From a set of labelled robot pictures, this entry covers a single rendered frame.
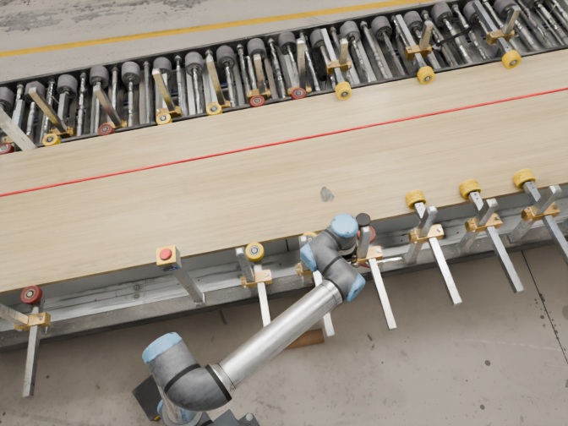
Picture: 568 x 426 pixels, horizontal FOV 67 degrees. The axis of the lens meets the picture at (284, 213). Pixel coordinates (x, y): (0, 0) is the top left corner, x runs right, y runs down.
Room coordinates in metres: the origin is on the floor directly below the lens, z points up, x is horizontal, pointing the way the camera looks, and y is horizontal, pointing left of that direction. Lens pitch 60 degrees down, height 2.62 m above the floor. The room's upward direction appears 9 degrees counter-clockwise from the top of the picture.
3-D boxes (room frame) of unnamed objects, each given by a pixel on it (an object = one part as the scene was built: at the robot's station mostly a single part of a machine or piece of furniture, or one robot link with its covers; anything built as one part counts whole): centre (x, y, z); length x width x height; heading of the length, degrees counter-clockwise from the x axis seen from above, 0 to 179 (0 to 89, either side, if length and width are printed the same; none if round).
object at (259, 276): (0.73, 0.17, 0.82); 0.13 x 0.06 x 0.05; 92
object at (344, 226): (0.66, -0.19, 1.29); 0.10 x 0.09 x 0.12; 122
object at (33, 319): (0.69, 1.17, 0.83); 0.13 x 0.06 x 0.05; 92
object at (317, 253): (0.59, -0.10, 1.30); 0.12 x 0.12 x 0.09; 32
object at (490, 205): (0.77, -0.81, 0.90); 0.03 x 0.03 x 0.48; 2
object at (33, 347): (0.59, 1.15, 0.83); 0.43 x 0.03 x 0.04; 2
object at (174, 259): (0.72, 0.45, 1.18); 0.07 x 0.07 x 0.08; 2
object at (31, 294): (0.79, 1.15, 0.85); 0.08 x 0.08 x 0.11
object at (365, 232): (0.75, -0.31, 0.87); 0.03 x 0.03 x 0.48; 2
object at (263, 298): (0.63, 0.15, 0.82); 0.43 x 0.03 x 0.04; 2
